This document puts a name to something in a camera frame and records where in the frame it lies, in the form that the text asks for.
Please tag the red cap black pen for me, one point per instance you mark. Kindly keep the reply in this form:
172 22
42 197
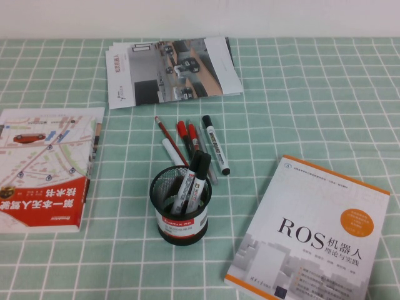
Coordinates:
182 128

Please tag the white orange ROS book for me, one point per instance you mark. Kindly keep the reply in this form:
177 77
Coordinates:
297 218

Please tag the red white map book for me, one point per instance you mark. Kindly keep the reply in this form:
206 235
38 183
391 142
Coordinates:
47 162

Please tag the grey pen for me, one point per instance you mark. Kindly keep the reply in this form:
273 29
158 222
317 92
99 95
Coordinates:
205 147

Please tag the green checked tablecloth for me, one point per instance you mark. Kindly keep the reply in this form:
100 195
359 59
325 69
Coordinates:
62 265

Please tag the white marker with red logo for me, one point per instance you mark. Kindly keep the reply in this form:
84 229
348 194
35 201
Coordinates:
196 193

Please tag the white pen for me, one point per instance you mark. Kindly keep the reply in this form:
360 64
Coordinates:
171 151

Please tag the black cap whiteboard marker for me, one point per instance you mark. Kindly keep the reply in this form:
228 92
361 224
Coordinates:
215 143
184 190

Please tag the glossy robot photo brochure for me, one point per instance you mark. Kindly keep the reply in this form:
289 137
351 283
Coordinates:
111 47
147 72

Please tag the black mesh pen holder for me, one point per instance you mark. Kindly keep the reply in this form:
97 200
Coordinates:
184 231

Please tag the red pencil with eraser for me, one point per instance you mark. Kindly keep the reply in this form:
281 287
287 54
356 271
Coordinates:
165 132

